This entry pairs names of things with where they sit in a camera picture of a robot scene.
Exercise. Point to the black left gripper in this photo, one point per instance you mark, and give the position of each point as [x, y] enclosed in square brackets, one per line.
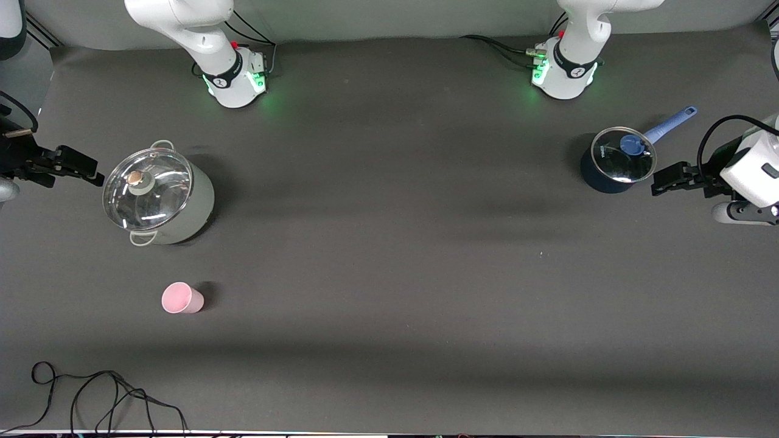
[712, 180]

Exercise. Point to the glass lid with wooden knob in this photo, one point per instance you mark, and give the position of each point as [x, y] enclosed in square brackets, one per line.
[158, 194]

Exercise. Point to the pink plastic cup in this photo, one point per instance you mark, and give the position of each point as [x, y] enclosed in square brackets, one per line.
[179, 298]

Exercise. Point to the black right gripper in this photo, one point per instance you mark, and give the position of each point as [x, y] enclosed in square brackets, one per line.
[13, 156]

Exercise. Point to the glass lid with blue knob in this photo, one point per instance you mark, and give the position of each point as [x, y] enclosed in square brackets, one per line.
[632, 145]

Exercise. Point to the dark grey table mat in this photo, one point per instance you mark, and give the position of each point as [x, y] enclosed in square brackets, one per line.
[389, 316]

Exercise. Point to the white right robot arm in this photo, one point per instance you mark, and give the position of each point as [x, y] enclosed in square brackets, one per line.
[182, 24]

